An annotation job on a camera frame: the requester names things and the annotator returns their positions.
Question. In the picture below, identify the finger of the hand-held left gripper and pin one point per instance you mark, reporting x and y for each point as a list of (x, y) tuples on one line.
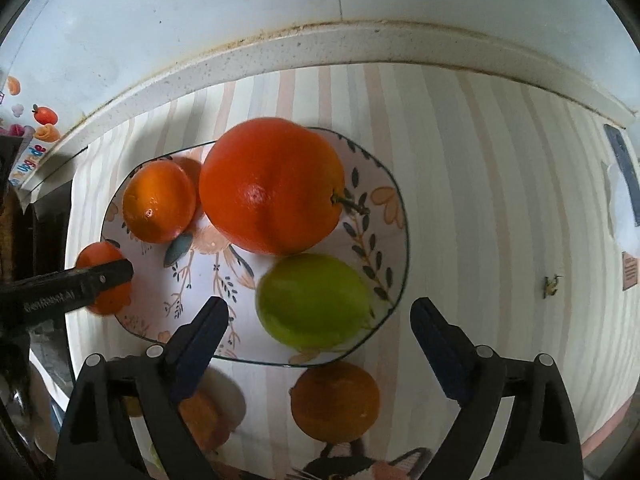
[(107, 275)]

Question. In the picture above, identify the green lemon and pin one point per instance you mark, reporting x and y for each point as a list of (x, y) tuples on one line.
[(315, 302)]

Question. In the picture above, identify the red apple wall sticker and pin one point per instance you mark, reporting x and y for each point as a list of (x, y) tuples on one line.
[(45, 115)]

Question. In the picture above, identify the round orange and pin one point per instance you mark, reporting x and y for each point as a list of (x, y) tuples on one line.
[(335, 400)]

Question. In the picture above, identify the brown label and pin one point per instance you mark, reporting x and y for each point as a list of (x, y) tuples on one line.
[(631, 270)]

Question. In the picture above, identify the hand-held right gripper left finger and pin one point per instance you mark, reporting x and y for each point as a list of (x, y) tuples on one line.
[(199, 342)]

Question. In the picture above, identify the small dry stem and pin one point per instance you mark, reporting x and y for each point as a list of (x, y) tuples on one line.
[(551, 286)]

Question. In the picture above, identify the partly hidden orange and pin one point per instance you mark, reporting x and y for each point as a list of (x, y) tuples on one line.
[(202, 422)]

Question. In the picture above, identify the medium orange tangerine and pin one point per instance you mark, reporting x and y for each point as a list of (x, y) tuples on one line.
[(157, 200)]

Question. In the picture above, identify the dark appliance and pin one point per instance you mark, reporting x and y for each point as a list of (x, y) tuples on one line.
[(30, 220)]

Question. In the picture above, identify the large orange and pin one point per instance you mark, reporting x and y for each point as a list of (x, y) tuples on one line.
[(270, 185)]

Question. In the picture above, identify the colourful lettered wall sticker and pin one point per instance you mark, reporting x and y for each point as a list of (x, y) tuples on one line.
[(29, 159)]

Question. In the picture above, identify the orange fruit wall sticker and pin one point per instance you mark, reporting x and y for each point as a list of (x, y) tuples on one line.
[(13, 85)]

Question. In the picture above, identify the small red-orange tangerine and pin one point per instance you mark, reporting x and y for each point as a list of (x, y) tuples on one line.
[(102, 300)]

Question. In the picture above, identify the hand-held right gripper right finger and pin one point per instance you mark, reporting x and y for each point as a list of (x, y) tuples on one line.
[(441, 347)]

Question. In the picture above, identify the black flat object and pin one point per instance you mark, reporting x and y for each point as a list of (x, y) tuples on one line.
[(622, 160)]

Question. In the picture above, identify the orange flower wall sticker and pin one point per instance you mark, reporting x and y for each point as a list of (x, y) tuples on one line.
[(46, 134)]

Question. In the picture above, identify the floral ceramic plate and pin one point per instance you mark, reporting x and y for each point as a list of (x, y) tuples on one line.
[(210, 280)]

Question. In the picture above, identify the striped tablecloth with cat print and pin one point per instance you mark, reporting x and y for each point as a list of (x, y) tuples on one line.
[(475, 210)]

